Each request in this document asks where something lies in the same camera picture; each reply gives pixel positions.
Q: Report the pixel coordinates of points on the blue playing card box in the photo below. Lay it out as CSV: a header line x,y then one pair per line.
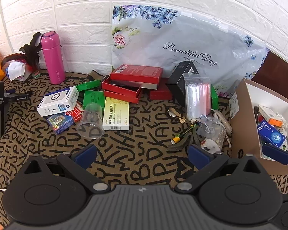
x,y
61,123

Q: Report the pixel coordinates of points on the floral plastic bag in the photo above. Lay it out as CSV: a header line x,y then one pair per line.
x,y
170,33

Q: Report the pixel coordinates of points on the brown board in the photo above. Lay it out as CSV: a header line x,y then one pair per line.
x,y
278,76

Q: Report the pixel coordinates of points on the red playing card box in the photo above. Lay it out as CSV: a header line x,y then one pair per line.
x,y
74,113

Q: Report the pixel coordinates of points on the white tissue packet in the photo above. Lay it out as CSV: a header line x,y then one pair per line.
x,y
15,69

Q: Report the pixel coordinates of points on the letter print tablecloth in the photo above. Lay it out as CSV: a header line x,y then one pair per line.
x,y
139,148

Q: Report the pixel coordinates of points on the blue medicine box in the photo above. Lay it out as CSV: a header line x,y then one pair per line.
x,y
271,134

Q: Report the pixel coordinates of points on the white printed box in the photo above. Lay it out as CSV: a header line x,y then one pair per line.
x,y
57,100

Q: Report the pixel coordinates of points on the stack of clear zip bags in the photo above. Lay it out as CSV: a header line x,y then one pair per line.
x,y
196,98

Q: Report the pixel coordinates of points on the green box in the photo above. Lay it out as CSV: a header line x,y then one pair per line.
x,y
93,99
214,98
88,85

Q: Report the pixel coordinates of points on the pink thermos bottle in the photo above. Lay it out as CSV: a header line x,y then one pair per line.
x,y
52,60

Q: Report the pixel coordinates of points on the orange white box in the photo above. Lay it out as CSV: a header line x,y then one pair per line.
x,y
268,115

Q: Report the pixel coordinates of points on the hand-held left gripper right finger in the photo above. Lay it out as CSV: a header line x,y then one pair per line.
x,y
200,155

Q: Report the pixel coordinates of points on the white red small packet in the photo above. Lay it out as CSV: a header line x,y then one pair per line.
x,y
210,146

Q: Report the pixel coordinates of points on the black box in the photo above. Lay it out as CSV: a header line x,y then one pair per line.
x,y
177,83

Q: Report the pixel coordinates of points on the yellow white medicine box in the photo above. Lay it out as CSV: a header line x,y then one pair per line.
x,y
116,113

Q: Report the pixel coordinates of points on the red open box tray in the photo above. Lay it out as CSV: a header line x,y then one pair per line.
x,y
120,88
121,98

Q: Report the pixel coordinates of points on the clear plastic cup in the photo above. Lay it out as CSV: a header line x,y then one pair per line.
x,y
91,122

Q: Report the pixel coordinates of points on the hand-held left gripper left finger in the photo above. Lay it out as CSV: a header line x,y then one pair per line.
x,y
86,157

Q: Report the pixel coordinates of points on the small red green ornament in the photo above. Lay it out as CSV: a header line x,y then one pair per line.
x,y
36,73

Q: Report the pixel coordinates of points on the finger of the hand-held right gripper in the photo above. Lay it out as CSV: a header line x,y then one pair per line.
x,y
276,152

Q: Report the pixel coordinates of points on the small clear bag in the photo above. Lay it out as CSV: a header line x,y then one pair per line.
x,y
207,127

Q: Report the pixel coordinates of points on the small red box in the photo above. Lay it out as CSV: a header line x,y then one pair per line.
x,y
160,93

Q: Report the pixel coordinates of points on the clear bag with dried bits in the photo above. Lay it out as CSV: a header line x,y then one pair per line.
x,y
218,136

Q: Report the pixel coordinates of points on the cardboard box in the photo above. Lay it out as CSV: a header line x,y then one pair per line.
x,y
244,129

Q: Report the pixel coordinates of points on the red box with label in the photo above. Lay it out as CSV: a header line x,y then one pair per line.
x,y
136,74

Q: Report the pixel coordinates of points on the black and red feather decoration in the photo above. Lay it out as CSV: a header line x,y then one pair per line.
x,y
31,50

